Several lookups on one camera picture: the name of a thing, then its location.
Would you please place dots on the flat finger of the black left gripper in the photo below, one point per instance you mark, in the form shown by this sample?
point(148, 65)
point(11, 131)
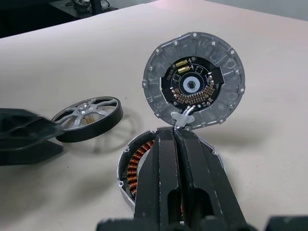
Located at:
point(31, 155)

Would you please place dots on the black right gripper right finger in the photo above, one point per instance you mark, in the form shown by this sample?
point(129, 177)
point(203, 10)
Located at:
point(204, 173)

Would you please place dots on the ribbed finger of the black left gripper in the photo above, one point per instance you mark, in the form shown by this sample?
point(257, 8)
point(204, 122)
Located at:
point(21, 125)

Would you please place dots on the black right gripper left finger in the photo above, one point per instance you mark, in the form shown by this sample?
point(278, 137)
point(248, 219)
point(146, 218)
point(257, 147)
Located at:
point(166, 168)

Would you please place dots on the black spoked rotor silver hub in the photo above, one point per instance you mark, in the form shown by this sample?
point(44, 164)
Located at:
point(115, 113)

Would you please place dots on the silver motor housing copper coils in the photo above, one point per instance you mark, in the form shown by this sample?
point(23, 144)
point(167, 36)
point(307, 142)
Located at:
point(132, 168)

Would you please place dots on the silver motor lid circuit board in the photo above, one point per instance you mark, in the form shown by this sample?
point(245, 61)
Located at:
point(192, 60)

